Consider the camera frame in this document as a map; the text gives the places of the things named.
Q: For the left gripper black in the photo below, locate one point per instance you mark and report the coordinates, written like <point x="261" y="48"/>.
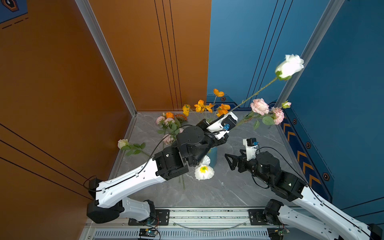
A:
<point x="217" y="142"/>

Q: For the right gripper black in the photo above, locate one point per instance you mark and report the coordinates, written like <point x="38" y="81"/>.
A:
<point x="242" y="160"/>

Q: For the teal cylindrical vase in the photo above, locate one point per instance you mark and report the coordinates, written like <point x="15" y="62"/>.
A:
<point x="213" y="155"/>

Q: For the orange poppy flower stem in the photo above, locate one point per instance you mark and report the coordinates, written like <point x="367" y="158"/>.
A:
<point x="209" y="110"/>

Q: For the pink rose flower stem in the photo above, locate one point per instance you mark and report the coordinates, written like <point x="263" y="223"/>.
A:
<point x="263" y="113"/>

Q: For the white rose flower stem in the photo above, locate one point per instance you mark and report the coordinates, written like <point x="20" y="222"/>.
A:
<point x="284" y="72"/>

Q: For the cream flower stem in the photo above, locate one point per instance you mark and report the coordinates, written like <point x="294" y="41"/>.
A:
<point x="132" y="149"/>

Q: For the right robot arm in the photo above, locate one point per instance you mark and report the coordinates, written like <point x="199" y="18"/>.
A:
<point x="327" y="223"/>

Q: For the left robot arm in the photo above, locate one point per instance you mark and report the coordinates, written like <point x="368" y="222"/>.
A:
<point x="111" y="198"/>

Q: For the orange gerbera flower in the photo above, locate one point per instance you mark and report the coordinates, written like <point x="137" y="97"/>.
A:
<point x="180" y="117"/>

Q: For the pink carnation flower bunch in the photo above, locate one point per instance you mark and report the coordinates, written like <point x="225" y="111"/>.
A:
<point x="169" y="127"/>

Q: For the right circuit board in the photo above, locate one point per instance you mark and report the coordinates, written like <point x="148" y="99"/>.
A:
<point x="278" y="234"/>

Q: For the left green circuit board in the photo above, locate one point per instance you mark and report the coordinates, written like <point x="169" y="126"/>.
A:
<point x="148" y="234"/>

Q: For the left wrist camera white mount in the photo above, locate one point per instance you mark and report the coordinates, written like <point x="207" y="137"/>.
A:
<point x="223" y="125"/>

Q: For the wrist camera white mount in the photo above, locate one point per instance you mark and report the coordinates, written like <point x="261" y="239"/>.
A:
<point x="223" y="125"/>
<point x="252" y="145"/>

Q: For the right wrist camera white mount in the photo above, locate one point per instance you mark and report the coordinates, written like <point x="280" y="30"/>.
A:
<point x="252" y="145"/>

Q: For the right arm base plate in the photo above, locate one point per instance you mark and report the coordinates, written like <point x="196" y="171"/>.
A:
<point x="259" y="217"/>

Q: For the aluminium front rail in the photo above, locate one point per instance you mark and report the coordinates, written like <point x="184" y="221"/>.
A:
<point x="222" y="223"/>

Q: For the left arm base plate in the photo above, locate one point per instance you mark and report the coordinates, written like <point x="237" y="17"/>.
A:
<point x="161" y="218"/>

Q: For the right aluminium corner post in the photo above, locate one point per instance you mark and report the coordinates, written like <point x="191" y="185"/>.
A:
<point x="318" y="34"/>

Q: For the aluminium corner post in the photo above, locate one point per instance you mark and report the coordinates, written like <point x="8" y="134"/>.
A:
<point x="101" y="42"/>
<point x="318" y="34"/>

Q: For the left aluminium corner post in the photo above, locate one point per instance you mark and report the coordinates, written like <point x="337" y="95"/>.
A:
<point x="101" y="42"/>

